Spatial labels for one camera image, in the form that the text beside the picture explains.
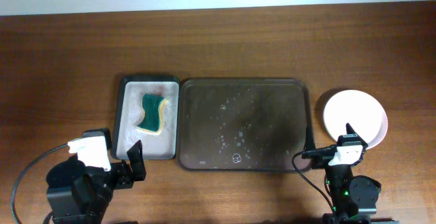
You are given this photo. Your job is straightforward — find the large brown serving tray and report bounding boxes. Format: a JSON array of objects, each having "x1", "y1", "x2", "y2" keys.
[{"x1": 176, "y1": 78, "x2": 312, "y2": 173}]

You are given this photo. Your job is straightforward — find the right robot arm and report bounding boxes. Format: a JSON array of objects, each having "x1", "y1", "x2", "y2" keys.
[{"x1": 296, "y1": 123, "x2": 396, "y2": 224}]

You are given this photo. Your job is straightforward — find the green yellow sponge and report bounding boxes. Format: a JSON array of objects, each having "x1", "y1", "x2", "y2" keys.
[{"x1": 137, "y1": 94, "x2": 168, "y2": 135}]

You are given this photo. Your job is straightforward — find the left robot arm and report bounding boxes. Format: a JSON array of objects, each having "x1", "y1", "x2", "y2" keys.
[{"x1": 46, "y1": 141, "x2": 146, "y2": 223}]

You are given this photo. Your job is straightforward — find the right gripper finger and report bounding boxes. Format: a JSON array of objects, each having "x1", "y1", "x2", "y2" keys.
[
  {"x1": 303, "y1": 126, "x2": 316, "y2": 151},
  {"x1": 345, "y1": 123, "x2": 368, "y2": 148}
]

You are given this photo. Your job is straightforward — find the small wet sponge tray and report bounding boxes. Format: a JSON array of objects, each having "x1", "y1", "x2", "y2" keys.
[{"x1": 111, "y1": 75, "x2": 180, "y2": 160}]

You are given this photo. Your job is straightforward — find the pink plate with red stain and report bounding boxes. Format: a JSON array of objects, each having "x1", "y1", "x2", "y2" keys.
[{"x1": 322, "y1": 90, "x2": 388, "y2": 149}]

